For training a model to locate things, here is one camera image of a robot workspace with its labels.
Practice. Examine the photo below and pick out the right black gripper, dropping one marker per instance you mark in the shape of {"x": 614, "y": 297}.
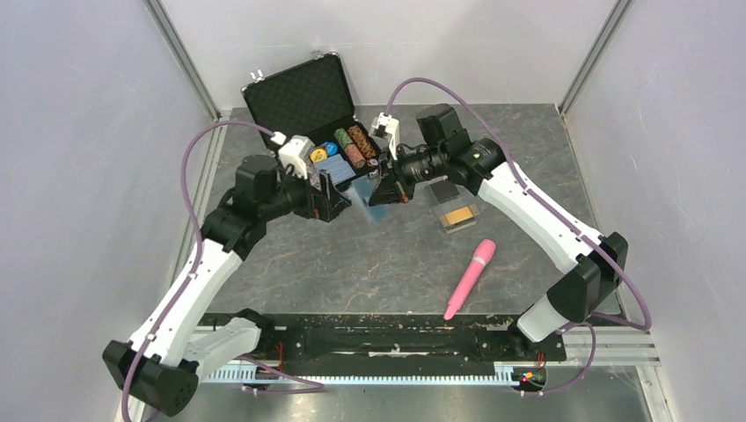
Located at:
{"x": 392, "y": 185}

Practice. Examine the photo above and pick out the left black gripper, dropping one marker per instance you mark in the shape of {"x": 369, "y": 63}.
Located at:
{"x": 326, "y": 204}

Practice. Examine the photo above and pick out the clear card box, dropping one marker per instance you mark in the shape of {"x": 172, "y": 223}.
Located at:
{"x": 453, "y": 206}

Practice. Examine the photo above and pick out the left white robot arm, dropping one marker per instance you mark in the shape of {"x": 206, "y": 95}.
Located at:
{"x": 159, "y": 364}

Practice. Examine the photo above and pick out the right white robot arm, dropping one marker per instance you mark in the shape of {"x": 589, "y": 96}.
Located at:
{"x": 587, "y": 259}

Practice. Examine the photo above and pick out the blue playing card deck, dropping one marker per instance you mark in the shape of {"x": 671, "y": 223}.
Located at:
{"x": 338, "y": 169}

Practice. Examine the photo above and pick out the gold card stack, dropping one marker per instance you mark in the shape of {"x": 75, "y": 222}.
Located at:
{"x": 458, "y": 218}

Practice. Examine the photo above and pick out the pink poker chip stack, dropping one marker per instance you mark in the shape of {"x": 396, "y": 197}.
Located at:
{"x": 354, "y": 156}

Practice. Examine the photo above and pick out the yellow dealer chip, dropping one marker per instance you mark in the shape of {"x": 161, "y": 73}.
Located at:
{"x": 318, "y": 154}

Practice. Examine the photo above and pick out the green poker chip stack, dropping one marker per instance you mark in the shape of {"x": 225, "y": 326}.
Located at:
{"x": 342, "y": 137}

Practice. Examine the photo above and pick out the orange brown chip stack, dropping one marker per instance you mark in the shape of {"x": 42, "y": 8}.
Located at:
{"x": 362, "y": 142}

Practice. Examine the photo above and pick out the black poker chip case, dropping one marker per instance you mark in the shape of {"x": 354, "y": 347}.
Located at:
{"x": 313, "y": 99}

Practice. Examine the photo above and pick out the pink cylindrical tool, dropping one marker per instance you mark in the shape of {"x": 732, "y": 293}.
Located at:
{"x": 481, "y": 257}

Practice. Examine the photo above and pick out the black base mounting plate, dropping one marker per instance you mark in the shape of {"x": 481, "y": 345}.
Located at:
{"x": 491, "y": 337}

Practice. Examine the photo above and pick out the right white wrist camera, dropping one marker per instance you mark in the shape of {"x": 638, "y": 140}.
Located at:
{"x": 386, "y": 127}

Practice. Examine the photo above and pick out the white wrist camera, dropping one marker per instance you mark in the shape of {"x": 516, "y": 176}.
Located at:
{"x": 294, "y": 151}
{"x": 386, "y": 127}

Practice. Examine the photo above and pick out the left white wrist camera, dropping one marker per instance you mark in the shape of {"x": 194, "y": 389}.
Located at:
{"x": 294, "y": 151}

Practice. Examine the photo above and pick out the white cable duct strip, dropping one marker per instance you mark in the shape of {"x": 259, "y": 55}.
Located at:
{"x": 245, "y": 373}

